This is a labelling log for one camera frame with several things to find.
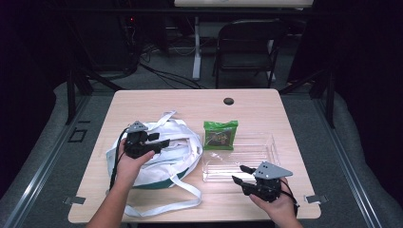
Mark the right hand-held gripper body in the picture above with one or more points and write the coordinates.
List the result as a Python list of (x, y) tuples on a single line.
[(269, 183)]

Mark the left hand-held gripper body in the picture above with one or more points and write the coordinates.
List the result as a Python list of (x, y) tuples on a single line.
[(136, 145)]

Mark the person's left hand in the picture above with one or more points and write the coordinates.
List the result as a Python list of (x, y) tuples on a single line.
[(130, 171)]

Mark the person's right hand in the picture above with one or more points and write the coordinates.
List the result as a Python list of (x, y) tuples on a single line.
[(280, 209)]

